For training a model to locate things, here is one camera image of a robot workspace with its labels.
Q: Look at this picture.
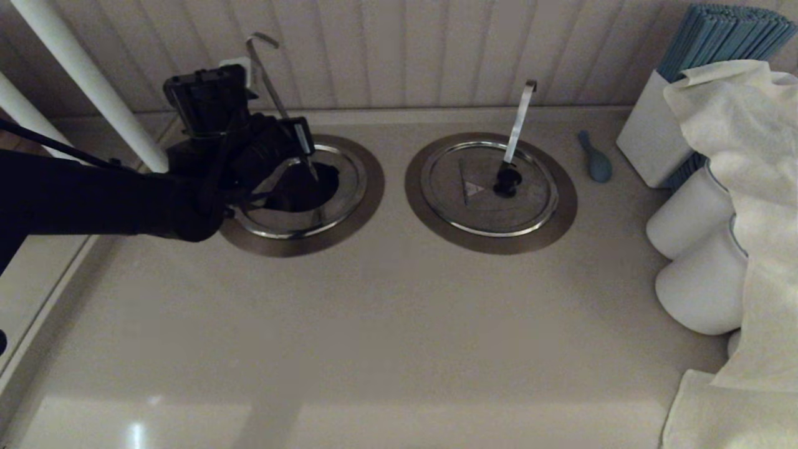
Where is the white holder box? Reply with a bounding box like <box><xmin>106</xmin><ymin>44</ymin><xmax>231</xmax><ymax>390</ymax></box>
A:
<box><xmin>616</xmin><ymin>70</ymin><xmax>708</xmax><ymax>191</ymax></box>

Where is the white ceramic jar upper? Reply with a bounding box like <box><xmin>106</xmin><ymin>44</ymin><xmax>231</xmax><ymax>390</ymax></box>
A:
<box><xmin>645</xmin><ymin>165</ymin><xmax>736</xmax><ymax>261</ymax></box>

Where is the brown round counter ring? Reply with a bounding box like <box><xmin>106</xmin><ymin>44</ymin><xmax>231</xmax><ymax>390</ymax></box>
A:
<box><xmin>404</xmin><ymin>132</ymin><xmax>578</xmax><ymax>255</ymax></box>
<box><xmin>219</xmin><ymin>134</ymin><xmax>385</xmax><ymax>258</ymax></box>

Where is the white ceramic jar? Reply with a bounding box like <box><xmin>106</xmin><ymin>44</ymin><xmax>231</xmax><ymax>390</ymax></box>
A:
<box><xmin>645</xmin><ymin>165</ymin><xmax>736</xmax><ymax>261</ymax></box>
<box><xmin>655</xmin><ymin>215</ymin><xmax>748</xmax><ymax>336</ymax></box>

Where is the small blue spoon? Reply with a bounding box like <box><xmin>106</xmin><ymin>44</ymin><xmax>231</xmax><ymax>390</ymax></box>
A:
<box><xmin>577</xmin><ymin>130</ymin><xmax>613</xmax><ymax>184</ymax></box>

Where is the white ceramic jar lower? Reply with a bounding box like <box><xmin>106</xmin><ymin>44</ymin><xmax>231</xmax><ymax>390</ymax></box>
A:
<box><xmin>655</xmin><ymin>215</ymin><xmax>748</xmax><ymax>336</ymax></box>

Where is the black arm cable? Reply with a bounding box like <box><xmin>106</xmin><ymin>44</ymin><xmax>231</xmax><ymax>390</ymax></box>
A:
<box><xmin>0</xmin><ymin>118</ymin><xmax>125</xmax><ymax>170</ymax></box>

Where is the white round pole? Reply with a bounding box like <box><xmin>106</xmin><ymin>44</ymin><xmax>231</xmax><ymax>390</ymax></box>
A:
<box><xmin>0</xmin><ymin>72</ymin><xmax>82</xmax><ymax>164</ymax></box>
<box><xmin>11</xmin><ymin>0</ymin><xmax>170</xmax><ymax>174</ymax></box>

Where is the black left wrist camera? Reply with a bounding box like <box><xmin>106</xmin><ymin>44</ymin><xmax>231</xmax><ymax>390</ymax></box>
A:
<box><xmin>163</xmin><ymin>57</ymin><xmax>257</xmax><ymax>138</ymax></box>

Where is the steel hinged pot lid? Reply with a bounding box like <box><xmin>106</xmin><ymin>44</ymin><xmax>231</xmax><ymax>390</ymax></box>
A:
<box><xmin>420</xmin><ymin>141</ymin><xmax>560</xmax><ymax>238</ymax></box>
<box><xmin>232</xmin><ymin>143</ymin><xmax>368</xmax><ymax>240</ymax></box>

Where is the blue stick bundle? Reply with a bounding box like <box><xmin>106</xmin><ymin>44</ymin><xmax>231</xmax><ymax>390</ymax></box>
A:
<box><xmin>656</xmin><ymin>5</ymin><xmax>798</xmax><ymax>84</ymax></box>

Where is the white woven cloth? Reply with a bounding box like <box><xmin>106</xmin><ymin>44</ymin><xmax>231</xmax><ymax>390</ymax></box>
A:
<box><xmin>662</xmin><ymin>60</ymin><xmax>798</xmax><ymax>392</ymax></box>
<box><xmin>661</xmin><ymin>369</ymin><xmax>798</xmax><ymax>449</ymax></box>

